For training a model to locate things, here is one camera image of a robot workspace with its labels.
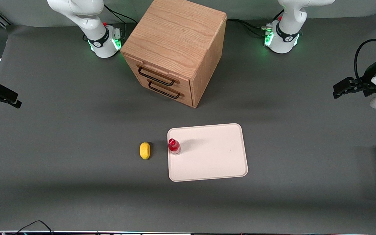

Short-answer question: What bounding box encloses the black right base cable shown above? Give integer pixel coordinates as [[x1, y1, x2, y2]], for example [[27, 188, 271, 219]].
[[104, 4, 138, 25]]

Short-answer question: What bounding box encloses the thin black table-edge cable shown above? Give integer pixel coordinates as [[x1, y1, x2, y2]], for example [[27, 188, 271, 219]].
[[14, 220, 55, 234]]

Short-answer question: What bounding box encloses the yellow lemon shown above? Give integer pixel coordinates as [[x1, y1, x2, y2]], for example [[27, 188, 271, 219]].
[[139, 142, 151, 160]]

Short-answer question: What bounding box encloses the oak wooden drawer cabinet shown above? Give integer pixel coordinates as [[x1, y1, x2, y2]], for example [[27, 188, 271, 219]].
[[120, 0, 227, 108]]

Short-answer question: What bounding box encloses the black short drawer handle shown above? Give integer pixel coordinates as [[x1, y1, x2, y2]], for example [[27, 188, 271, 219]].
[[148, 81, 180, 100]]

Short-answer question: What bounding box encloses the small red capped bottle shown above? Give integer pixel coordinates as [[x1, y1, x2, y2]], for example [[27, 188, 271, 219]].
[[168, 138, 181, 155]]

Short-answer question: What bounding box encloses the beige rectangular plastic tray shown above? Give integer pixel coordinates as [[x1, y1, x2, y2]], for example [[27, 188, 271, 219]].
[[167, 123, 248, 182]]

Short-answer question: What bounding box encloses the black base cable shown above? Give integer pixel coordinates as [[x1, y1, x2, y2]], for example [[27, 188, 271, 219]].
[[226, 18, 269, 37], [104, 4, 138, 25]]

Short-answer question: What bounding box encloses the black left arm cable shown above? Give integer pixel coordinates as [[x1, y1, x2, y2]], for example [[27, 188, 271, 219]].
[[354, 11, 376, 81]]

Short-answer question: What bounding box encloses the black long drawer handle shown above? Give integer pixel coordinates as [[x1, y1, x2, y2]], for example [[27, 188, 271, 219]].
[[138, 67, 176, 87]]

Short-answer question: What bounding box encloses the black left base cable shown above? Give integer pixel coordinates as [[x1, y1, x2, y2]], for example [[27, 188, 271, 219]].
[[226, 18, 269, 37]]

